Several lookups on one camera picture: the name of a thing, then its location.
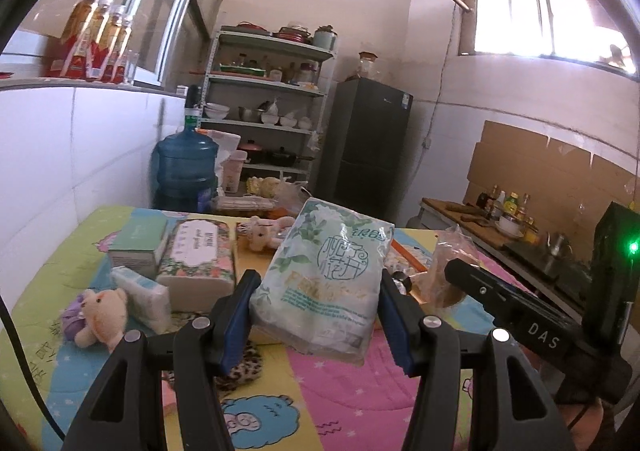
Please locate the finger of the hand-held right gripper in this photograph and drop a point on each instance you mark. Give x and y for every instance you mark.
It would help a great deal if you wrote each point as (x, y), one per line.
(480, 283)

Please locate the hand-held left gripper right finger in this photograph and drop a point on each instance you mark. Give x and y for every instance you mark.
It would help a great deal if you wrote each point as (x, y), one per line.
(395, 326)

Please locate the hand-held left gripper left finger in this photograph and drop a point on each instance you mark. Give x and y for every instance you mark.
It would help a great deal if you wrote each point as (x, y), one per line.
(235, 321)

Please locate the bread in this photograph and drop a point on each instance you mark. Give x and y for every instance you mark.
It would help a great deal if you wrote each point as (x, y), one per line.
(452, 251)

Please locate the leopard print plush toy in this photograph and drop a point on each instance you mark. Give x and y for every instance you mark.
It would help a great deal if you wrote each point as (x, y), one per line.
(245, 368)

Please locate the large green leaf tissue pack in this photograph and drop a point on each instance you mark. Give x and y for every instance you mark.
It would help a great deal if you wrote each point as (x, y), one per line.
(320, 281)

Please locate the pale pink plush toy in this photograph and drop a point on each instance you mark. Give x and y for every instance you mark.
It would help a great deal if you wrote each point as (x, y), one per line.
(265, 231)

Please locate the small white blue tissue pack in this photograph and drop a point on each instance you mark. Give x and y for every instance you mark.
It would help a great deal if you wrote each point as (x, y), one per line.
(142, 298)

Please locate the beige teddy bear purple dress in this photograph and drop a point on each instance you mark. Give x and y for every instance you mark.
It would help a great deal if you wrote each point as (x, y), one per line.
(102, 316)

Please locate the person's right forearm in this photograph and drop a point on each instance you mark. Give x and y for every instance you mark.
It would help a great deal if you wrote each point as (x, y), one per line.
(575, 431)

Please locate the kitchen counter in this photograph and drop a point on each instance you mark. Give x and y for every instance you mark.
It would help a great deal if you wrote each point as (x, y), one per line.
(470, 241)

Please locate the white bowl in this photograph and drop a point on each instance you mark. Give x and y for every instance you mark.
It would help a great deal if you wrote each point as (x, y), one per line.
(510, 227)

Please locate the black induction cooker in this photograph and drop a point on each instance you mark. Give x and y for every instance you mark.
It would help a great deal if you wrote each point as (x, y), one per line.
(545, 261)

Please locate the floral tissue pack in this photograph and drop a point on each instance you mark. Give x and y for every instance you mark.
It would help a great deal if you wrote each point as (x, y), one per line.
(197, 261)

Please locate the green yellow condiment bottle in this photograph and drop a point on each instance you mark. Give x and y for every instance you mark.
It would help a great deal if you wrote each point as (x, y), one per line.
(510, 205)

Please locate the colourful cartoon printed blanket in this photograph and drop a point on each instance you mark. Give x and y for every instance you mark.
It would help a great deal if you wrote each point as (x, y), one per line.
(325, 401)

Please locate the pale flat packet bundle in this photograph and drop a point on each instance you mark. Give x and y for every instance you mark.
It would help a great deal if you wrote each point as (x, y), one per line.
(245, 203)

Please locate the pale green tissue pack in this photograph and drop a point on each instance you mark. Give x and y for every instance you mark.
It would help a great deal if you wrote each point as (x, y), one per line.
(137, 243)

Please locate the clear plastic bag with food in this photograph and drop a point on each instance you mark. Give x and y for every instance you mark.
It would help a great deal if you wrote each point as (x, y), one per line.
(270, 188)

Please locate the pale pink plastic container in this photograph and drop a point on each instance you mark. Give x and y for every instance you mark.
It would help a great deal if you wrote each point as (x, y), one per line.
(234, 173)

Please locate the blue water jug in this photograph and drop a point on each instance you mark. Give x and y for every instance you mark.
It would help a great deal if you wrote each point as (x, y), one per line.
(185, 171)

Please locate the small red cooking pot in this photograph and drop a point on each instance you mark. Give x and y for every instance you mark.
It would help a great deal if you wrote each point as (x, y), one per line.
(251, 151)

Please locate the black frying pan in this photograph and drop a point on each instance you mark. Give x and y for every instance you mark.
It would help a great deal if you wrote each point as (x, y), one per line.
(290, 157)

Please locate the white sack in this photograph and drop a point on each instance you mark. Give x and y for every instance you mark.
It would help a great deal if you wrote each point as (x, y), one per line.
(225, 143)

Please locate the dark refrigerator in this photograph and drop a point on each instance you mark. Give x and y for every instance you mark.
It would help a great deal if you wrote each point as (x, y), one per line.
(360, 146)

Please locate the stack of white bowls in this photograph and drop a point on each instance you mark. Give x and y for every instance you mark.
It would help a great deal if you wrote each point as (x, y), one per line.
(216, 111)

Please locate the black water jug pump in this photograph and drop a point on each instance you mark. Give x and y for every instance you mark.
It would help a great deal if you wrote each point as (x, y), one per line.
(192, 108)

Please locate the grey metal storage shelf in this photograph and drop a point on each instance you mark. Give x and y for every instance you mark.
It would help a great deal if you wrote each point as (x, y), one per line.
(270, 81)

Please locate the glass jar with brown lid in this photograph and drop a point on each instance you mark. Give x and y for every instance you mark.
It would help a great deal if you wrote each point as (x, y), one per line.
(368, 66)

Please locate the clear drinking glass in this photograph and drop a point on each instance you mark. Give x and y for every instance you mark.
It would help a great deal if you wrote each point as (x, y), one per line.
(131, 68)

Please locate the high bright window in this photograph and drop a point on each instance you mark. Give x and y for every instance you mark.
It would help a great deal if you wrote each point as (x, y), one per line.
(545, 16)

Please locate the tea drink bottle red label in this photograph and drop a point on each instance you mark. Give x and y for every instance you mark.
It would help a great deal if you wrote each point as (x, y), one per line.
(114, 53)
(124, 58)
(75, 41)
(100, 48)

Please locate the mint green canister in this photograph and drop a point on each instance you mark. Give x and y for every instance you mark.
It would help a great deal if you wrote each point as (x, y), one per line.
(325, 38)

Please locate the red lidded pot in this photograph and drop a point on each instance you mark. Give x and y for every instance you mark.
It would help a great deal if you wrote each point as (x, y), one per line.
(292, 34)

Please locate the white framed sliding window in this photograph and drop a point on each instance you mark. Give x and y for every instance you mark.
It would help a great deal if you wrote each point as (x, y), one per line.
(165, 6)

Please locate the cardboard sheet on wall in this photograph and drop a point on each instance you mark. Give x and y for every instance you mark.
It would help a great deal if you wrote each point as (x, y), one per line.
(540, 171)

